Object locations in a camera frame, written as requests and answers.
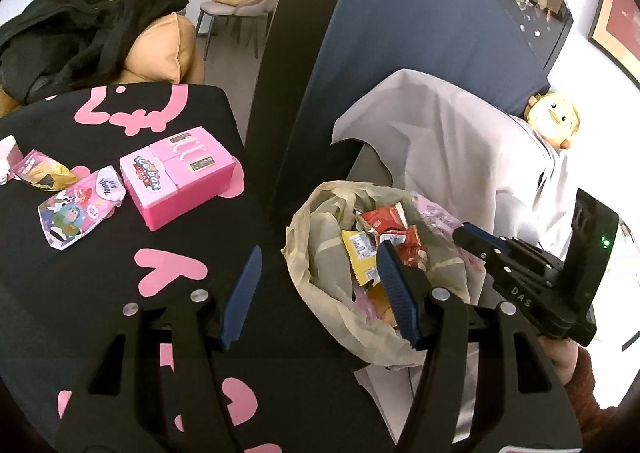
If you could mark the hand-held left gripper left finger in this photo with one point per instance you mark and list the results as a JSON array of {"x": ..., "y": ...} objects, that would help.
[{"x": 242, "y": 293}]

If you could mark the pink cartoon snack wrapper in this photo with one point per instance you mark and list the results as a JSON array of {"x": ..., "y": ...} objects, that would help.
[{"x": 75, "y": 213}]

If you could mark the lilac printed wrapper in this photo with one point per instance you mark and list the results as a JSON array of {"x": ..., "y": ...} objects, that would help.
[{"x": 435, "y": 218}]

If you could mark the yellow purple snack wrapper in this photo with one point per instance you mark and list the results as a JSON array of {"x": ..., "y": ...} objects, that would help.
[{"x": 42, "y": 170}]

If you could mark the pink toy fridge box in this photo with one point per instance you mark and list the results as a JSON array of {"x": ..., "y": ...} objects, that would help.
[{"x": 170, "y": 173}]

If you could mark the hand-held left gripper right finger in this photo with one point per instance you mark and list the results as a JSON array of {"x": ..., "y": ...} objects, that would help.
[{"x": 397, "y": 290}]

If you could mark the navy blue cloth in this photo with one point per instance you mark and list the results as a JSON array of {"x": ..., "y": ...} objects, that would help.
[{"x": 400, "y": 23}]

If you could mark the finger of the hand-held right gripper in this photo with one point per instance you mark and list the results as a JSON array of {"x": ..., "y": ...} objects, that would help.
[
  {"x": 485, "y": 233},
  {"x": 472, "y": 244}
]

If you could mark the beige plastic bag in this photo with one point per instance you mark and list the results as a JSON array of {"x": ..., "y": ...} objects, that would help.
[{"x": 320, "y": 233}]

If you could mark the black cabinet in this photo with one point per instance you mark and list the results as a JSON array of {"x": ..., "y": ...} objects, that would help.
[{"x": 290, "y": 58}]

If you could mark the black jacket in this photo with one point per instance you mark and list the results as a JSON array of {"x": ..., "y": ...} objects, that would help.
[{"x": 85, "y": 38}]

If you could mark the grey cloth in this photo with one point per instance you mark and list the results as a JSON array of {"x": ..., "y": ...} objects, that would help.
[{"x": 450, "y": 133}]

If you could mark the orange packet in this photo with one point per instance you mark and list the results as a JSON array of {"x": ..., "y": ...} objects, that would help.
[{"x": 385, "y": 305}]

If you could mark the person's right hand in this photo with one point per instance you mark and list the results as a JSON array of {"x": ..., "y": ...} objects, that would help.
[{"x": 562, "y": 358}]

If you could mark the person's right forearm brown sleeve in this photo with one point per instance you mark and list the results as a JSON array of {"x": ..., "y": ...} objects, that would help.
[{"x": 590, "y": 398}]

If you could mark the framed wall picture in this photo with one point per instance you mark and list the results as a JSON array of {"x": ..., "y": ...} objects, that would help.
[{"x": 620, "y": 18}]

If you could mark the orange sofa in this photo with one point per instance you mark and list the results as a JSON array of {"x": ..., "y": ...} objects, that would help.
[{"x": 160, "y": 53}]

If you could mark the yellow duck plush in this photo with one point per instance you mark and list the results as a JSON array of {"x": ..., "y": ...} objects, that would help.
[{"x": 552, "y": 118}]

